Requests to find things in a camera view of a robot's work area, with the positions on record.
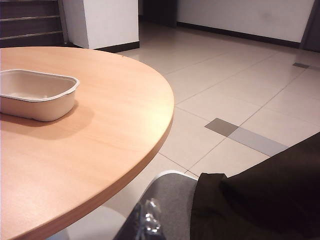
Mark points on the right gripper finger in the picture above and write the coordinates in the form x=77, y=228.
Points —
x=146, y=225

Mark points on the beige rectangular paper tray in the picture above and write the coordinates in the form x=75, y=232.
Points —
x=37, y=100

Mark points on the dark brown cloth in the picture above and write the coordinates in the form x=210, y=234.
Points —
x=262, y=200

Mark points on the dark door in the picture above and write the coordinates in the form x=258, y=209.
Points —
x=160, y=12

